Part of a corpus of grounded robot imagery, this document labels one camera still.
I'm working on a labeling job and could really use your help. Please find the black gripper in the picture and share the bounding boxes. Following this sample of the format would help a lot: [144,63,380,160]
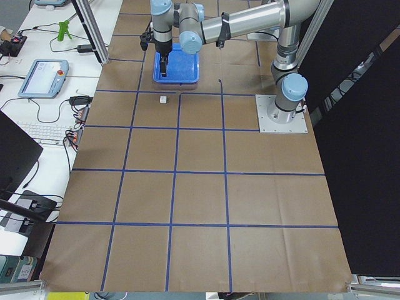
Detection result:
[155,40,171,77]

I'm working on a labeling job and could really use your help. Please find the white block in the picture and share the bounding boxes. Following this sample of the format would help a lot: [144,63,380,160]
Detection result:
[159,96,168,104]

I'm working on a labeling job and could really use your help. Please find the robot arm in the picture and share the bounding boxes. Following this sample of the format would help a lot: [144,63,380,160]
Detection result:
[140,0,319,124]

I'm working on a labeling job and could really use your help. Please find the blue plastic tray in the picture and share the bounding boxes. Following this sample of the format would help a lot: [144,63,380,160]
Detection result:
[152,43,200,84]

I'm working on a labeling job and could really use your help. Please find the black power adapter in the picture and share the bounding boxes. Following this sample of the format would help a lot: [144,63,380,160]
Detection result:
[77,44,93,53]

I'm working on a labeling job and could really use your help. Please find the teach pendant tablet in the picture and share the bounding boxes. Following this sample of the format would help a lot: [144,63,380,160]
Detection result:
[18,59,69,99]

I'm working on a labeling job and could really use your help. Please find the white keyboard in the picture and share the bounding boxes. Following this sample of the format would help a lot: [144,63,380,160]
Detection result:
[16,121,78,146]

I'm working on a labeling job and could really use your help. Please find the black monitor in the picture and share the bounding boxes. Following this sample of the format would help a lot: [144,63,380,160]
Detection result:
[0,112,43,200]

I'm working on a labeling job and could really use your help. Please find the black monitor stand base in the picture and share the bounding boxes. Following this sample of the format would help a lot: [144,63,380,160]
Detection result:
[16,190,57,221]

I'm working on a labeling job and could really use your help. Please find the camera wrist mount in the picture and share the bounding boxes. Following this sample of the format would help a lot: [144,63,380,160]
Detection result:
[140,29,154,51]

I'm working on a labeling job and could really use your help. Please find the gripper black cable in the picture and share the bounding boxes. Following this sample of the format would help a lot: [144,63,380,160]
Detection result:
[216,11,231,49]

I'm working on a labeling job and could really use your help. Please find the aluminium frame post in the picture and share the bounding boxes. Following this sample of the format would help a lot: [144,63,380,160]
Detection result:
[71,0,109,65]

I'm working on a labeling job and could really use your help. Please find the green handled reacher grabber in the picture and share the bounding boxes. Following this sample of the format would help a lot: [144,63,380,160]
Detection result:
[57,20,72,42]

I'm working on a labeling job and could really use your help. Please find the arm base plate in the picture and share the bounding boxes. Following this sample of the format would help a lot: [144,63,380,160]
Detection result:
[255,94,308,134]

